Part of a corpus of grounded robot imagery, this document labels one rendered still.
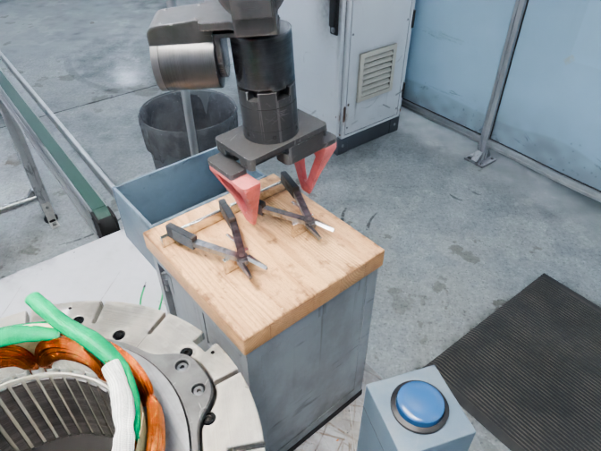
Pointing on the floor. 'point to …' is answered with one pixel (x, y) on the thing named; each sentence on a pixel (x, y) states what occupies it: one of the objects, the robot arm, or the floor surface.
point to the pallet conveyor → (82, 191)
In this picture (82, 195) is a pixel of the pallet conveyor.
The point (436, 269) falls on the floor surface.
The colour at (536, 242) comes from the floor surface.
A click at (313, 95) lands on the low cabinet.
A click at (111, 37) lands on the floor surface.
